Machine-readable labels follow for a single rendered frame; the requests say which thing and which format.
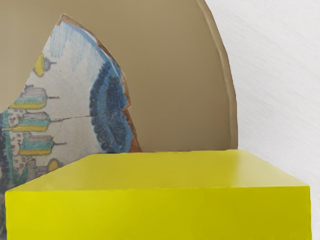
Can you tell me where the tan plate with painted shard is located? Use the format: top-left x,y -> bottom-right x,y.
0,0 -> 239,231

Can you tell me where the yellow block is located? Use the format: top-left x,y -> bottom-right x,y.
4,149 -> 313,240

